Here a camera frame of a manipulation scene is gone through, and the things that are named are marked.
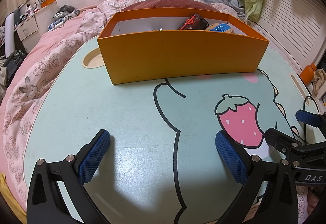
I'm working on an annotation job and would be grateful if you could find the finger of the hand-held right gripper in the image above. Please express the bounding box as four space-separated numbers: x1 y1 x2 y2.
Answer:
265 127 326 163
296 110 326 126

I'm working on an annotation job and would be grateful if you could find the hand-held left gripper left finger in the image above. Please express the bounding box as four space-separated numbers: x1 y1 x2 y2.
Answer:
27 129 111 224

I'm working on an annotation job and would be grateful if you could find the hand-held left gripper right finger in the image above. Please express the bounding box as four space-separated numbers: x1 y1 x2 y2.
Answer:
215 130 298 224

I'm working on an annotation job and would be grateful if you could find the orange cardboard box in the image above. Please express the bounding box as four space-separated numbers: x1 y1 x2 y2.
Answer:
97 9 270 85

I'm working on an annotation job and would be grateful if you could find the cookie plush keychain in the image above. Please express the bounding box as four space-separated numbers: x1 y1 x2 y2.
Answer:
206 23 235 34

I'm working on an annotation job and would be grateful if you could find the dark red embossed case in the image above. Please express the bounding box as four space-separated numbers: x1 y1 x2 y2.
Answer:
178 13 209 31

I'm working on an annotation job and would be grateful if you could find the beige cloth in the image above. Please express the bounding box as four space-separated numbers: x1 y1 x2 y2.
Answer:
312 69 326 98

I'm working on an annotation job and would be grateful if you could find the orange bottle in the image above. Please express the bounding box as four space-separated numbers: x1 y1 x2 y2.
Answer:
299 63 317 84

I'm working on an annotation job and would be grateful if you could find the mint cartoon lap table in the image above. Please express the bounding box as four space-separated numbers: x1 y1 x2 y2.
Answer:
23 33 326 224

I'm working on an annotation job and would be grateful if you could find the yellow cloth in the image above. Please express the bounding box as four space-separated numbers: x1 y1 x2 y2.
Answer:
0 172 27 217

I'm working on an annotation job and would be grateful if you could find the white slatted wardrobe door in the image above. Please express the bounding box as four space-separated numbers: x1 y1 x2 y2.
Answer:
251 0 326 72

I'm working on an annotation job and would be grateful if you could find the pink floral duvet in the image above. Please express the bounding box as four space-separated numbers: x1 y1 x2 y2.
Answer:
1 0 321 224

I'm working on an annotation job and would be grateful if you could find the black bag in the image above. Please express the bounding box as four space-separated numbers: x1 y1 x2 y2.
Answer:
0 49 28 84

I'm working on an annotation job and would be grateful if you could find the pink bed sheet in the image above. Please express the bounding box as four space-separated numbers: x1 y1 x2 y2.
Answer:
0 6 102 214

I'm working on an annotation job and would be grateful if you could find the white nightstand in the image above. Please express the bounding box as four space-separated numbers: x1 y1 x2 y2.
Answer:
14 14 40 41

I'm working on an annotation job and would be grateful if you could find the blue white patterned pouch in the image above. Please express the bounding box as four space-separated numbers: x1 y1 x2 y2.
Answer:
52 9 82 23

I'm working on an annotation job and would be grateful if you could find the grey knitted item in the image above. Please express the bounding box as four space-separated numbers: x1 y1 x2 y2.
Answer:
58 4 75 13

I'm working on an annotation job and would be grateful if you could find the dark red ribbed pillow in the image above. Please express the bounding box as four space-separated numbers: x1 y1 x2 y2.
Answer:
120 0 222 13

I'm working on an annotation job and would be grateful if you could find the black cable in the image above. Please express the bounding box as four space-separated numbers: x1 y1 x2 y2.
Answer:
302 96 321 145

